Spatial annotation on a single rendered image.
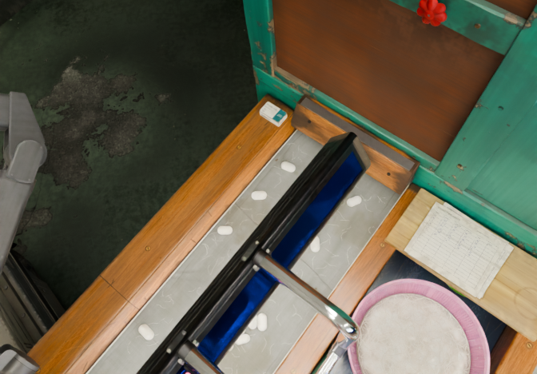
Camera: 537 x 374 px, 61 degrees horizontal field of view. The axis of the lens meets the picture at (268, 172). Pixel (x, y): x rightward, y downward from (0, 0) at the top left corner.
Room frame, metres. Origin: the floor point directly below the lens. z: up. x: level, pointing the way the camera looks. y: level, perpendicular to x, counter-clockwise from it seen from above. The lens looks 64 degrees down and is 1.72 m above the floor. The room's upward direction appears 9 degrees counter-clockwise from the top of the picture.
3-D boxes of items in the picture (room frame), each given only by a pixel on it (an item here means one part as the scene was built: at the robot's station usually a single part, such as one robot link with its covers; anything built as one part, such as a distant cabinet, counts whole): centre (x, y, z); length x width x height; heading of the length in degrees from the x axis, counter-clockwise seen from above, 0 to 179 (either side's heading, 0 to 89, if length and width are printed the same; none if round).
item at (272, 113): (0.61, -0.03, 0.78); 0.06 x 0.04 x 0.02; 44
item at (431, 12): (0.44, -0.26, 1.24); 0.04 x 0.02 x 0.04; 44
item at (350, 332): (0.06, 0.03, 0.90); 0.20 x 0.19 x 0.45; 134
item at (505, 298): (0.19, -0.39, 0.77); 0.33 x 0.15 x 0.01; 44
